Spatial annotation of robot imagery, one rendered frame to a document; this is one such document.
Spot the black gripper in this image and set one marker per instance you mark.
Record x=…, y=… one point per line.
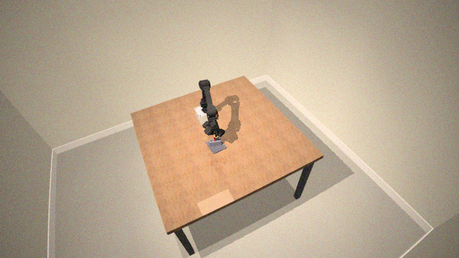
x=219, y=133

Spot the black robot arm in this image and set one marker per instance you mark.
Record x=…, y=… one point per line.
x=208, y=107

